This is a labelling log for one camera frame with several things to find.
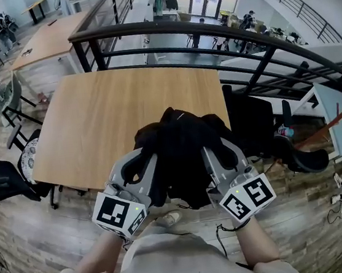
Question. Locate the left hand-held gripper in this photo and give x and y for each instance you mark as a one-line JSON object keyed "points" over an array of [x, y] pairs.
{"points": [[115, 210]]}

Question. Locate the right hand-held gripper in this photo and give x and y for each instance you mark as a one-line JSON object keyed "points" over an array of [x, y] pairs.
{"points": [[246, 196]]}

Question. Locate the black clothing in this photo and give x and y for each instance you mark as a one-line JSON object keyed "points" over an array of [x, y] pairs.
{"points": [[182, 150]]}

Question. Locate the person's left forearm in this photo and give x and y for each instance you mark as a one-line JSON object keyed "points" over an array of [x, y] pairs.
{"points": [[96, 256]]}

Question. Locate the person's right forearm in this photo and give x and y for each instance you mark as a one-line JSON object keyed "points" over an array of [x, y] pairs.
{"points": [[256, 242]]}

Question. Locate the black office chair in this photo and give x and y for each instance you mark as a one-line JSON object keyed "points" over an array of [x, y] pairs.
{"points": [[253, 122]]}

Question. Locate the black chair with patterned cushion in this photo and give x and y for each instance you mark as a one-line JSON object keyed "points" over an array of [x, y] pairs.
{"points": [[30, 159]]}

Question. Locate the green plastic chair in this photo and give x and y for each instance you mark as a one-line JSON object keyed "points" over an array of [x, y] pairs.
{"points": [[5, 97]]}

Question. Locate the person's beige shoe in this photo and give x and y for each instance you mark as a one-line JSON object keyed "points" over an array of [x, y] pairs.
{"points": [[170, 218]]}

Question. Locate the person's light grey shirt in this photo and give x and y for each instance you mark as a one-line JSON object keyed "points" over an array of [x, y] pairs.
{"points": [[171, 262]]}

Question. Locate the orange rod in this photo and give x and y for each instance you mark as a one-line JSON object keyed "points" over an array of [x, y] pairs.
{"points": [[327, 124]]}

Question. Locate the light blue panel desk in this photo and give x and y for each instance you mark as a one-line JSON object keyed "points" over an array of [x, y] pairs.
{"points": [[339, 121]]}

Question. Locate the black curved metal railing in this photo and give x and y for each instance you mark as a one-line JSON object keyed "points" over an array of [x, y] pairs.
{"points": [[176, 28]]}

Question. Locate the long wooden table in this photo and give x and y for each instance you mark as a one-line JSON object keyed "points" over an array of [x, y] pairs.
{"points": [[51, 39]]}

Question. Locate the clothes rack with garments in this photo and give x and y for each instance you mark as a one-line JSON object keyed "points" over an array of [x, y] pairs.
{"points": [[167, 3]]}

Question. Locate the small wooden desk black legs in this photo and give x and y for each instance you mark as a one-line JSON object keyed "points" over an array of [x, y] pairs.
{"points": [[34, 4]]}

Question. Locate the glass balustrade with black rail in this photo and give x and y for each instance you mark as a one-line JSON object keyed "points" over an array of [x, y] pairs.
{"points": [[105, 8]]}

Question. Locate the black sloped wall railing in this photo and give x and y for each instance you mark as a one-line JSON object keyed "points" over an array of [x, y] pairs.
{"points": [[303, 5]]}

